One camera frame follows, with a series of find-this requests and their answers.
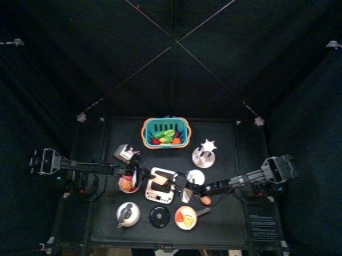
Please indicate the white box-shaped toy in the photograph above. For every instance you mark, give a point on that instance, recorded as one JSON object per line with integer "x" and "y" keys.
{"x": 125, "y": 153}

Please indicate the small white plate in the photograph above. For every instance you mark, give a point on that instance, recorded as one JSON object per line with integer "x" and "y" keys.
{"x": 196, "y": 177}

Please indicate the brown round food item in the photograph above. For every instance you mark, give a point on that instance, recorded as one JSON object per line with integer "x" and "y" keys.
{"x": 160, "y": 180}

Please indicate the teal basket with orange rim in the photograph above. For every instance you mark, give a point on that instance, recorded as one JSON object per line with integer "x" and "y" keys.
{"x": 166, "y": 132}

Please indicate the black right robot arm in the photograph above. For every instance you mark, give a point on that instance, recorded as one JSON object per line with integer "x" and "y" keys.
{"x": 249, "y": 178}

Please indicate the brown toy egg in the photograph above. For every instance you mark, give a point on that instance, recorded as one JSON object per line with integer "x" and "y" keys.
{"x": 206, "y": 200}

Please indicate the orange toy food slice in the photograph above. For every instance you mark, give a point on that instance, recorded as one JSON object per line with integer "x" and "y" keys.
{"x": 180, "y": 217}

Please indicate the white paper sheet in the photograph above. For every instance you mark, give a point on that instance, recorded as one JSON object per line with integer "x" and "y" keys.
{"x": 188, "y": 195}

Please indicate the white printed label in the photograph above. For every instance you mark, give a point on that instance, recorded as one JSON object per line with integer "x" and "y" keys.
{"x": 263, "y": 226}

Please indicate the yellow toy food slice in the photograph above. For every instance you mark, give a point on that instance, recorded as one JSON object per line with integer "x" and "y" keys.
{"x": 190, "y": 219}

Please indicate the red toy tomato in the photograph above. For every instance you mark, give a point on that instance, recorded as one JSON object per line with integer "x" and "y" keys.
{"x": 156, "y": 141}

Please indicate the white toy pot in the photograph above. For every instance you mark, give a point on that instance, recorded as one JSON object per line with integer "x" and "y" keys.
{"x": 129, "y": 184}

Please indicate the black pot lid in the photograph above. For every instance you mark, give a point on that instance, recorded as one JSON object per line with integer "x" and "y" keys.
{"x": 160, "y": 216}

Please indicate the green toy cucumber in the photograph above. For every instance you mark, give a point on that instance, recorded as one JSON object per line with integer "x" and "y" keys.
{"x": 164, "y": 134}

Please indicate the orange toy fruit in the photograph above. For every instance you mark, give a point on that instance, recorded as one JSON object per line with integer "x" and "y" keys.
{"x": 177, "y": 141}

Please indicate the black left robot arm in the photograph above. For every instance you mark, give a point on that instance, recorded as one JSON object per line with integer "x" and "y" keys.
{"x": 89, "y": 166}

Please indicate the white utensil stand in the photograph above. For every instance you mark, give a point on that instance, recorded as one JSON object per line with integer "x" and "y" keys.
{"x": 204, "y": 156}

